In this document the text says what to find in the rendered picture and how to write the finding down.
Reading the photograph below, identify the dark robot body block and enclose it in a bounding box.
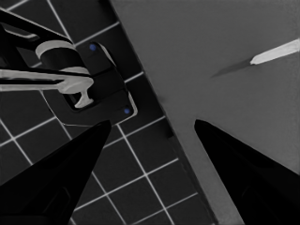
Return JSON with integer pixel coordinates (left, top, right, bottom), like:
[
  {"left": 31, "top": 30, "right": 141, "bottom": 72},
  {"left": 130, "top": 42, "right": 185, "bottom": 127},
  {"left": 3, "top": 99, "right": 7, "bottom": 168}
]
[{"left": 0, "top": 7, "right": 139, "bottom": 128}]

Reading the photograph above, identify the small white T-shaped piece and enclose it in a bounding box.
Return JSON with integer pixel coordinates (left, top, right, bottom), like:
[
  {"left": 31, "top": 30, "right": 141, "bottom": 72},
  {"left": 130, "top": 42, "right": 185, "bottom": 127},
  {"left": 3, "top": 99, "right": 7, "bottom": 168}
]
[{"left": 249, "top": 37, "right": 300, "bottom": 66}]

